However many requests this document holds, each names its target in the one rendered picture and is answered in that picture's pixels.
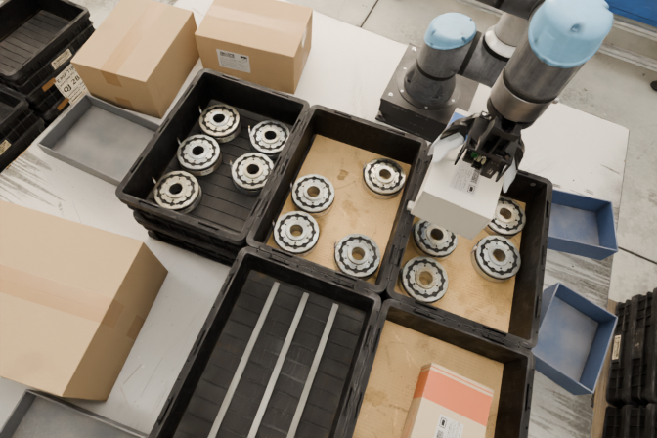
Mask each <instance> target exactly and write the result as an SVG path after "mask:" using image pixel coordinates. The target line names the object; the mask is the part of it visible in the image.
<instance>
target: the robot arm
mask: <svg viewBox="0 0 657 438"><path fill-rule="evenodd" d="M475 1H478V2H480V3H483V4H486V5H489V6H491V7H493V8H496V9H499V10H501V11H504V12H503V14H502V16H501V18H500V20H499V22H498V24H496V25H493V26H491V27H489V28H488V29H487V31H486V33H482V32H480V31H477V29H476V24H475V22H474V21H473V20H472V18H470V17H469V16H467V15H464V14H461V13H446V14H444V15H440V16H438V17H436V18H435V19H434V20H433V21H432V22H431V23H430V25H429V27H428V29H427V30H426V32H425V34H424V39H423V42H422V45H421V48H420V51H419V53H418V56H417V59H416V60H415V62H414V63H413V64H412V65H411V66H410V67H409V68H408V70H407V71H406V74H405V77H404V87H405V89H406V91H407V93H408V94H409V95H410V96H411V97H412V98H413V99H415V100H416V101H418V102H420V103H423V104H427V105H439V104H442V103H445V102H446V101H448V100H449V99H450V98H451V96H452V94H453V92H454V90H455V86H456V74H458V75H461V76H463V77H465V78H468V79H471V80H473V81H476V82H478V83H481V84H483V85H486V86H488V87H489V88H491V92H490V96H489V98H488V100H487V104H486V106H487V111H488V112H485V111H483V110H482V111H481V112H480V113H475V114H472V115H471V116H468V117H464V118H460V119H457V120H455V121H453V122H452V123H451V124H450V125H449V126H448V127H447V128H446V129H445V130H444V131H443V132H442V134H441V135H440V136H439V137H438V138H437V139H436V140H435V142H434V143H433V144H432V146H431V147H430V149H429V152H428V156H431V155H433V158H432V162H433V163H437V162H439V161H441V160H442V159H443V157H444V156H445V155H446V154H447V153H448V152H449V151H451V150H453V149H456V148H458V147H459V146H460V145H463V146H462V148H461V149H460V151H459V153H458V155H457V158H456V161H455V163H454V165H456V164H457V163H458V161H459V160H460V157H461V156H462V154H463V153H464V151H465V150H466V151H465V154H464V156H463V158H462V161H464V162H467V163H469V164H471V163H472V165H471V167H473V168H475V169H477V170H480V169H481V168H482V169H481V172H480V175H481V176H484V177H486V178H489V179H491V178H492V177H493V176H494V174H497V177H496V181H495V182H496V183H497V182H498V181H499V180H500V179H501V177H502V176H503V175H504V183H503V190H504V193H505V192H506V191H507V189H508V187H509V185H510V184H511V183H512V182H513V180H514V178H515V175H516V173H517V171H518V168H519V165H520V162H521V160H522V158H523V156H524V153H525V145H524V142H523V140H522V138H521V135H522V134H521V130H523V129H526V128H529V127H531V126H532V125H533V124H534V123H535V122H536V120H537V119H538V118H540V117H541V116H542V115H543V113H544V112H545V111H546V110H547V109H548V107H549V105H550V104H551V103H553V104H557V103H558V102H559V97H558V95H559V94H560V93H561V92H562V91H563V89H564V88H565V87H566V86H567V85H568V83H569V82H570V81H571V80H572V79H573V77H574V76H575V75H576V74H577V72H578V71H579V70H580V69H581V68H582V66H583V65H584V64H585V63H586V62H587V61H588V60H589V59H590V58H591V57H592V56H593V55H594V54H595V53H596V52H597V50H598V49H599V47H600V45H601V43H602V41H603V39H604V38H605V37H606V35H607V34H608V32H609V31H610V29H611V27H612V24H613V14H612V13H611V12H610V11H609V10H608V9H609V6H608V4H607V3H606V2H605V1H604V0H475ZM466 135H467V138H466ZM465 139H466V141H465ZM464 141H465V142H464Z"/></svg>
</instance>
